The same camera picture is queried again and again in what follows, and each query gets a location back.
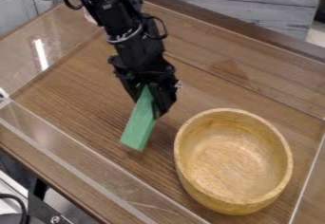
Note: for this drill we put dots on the brown wooden bowl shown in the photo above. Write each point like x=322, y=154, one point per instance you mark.
x=233, y=160

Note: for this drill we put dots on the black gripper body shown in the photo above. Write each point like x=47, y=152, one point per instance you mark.
x=159, y=70

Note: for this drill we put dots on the black table leg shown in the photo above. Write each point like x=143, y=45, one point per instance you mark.
x=38, y=188

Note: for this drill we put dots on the clear acrylic front wall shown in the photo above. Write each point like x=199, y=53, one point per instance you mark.
x=95, y=183

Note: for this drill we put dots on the green rectangular block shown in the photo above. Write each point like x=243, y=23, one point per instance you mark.
x=140, y=123

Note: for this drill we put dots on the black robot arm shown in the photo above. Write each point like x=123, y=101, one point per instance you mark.
x=135, y=33

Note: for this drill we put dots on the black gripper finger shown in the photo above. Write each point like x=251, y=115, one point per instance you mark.
x=132, y=88
x=163, y=93

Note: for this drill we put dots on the clear acrylic corner bracket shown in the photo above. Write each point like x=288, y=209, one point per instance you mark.
x=88, y=17

